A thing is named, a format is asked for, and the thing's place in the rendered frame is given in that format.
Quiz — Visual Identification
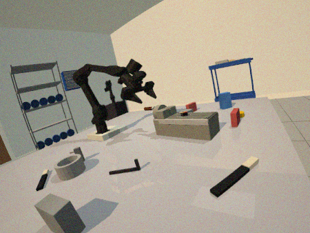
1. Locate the blue block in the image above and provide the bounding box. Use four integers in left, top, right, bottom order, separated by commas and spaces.
218, 92, 232, 110

